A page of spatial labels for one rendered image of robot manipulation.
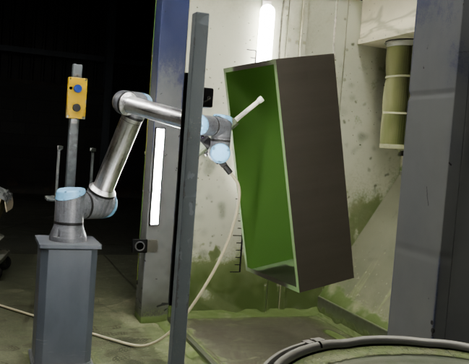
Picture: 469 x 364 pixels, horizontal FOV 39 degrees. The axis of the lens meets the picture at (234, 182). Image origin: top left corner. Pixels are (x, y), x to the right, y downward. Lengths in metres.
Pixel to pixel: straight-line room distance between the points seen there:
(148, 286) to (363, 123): 1.90
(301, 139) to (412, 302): 1.80
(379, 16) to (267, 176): 1.43
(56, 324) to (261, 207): 1.36
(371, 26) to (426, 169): 3.15
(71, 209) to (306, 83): 1.35
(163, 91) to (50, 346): 1.73
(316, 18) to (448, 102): 3.16
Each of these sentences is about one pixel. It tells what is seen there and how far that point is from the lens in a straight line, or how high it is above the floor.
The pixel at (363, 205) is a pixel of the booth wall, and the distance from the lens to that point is 4.87.
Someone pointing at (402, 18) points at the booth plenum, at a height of 2.08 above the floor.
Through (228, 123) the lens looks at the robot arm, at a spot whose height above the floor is 1.29.
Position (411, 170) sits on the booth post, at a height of 1.16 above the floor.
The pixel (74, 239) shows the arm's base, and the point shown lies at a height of 0.66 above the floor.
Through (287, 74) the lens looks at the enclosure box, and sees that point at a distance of 3.31.
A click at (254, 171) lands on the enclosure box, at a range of 3.90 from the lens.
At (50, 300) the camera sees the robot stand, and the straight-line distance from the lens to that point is 3.44.
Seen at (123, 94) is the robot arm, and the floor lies 1.40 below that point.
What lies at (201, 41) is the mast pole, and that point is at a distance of 2.31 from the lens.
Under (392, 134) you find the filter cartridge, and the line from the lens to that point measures 4.49.
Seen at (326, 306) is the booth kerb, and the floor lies 0.13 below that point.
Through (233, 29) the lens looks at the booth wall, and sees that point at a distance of 4.44.
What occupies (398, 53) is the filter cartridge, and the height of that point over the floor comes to 1.88.
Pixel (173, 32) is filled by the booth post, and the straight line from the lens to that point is 4.31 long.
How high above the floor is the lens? 1.19
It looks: 3 degrees down
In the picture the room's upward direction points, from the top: 4 degrees clockwise
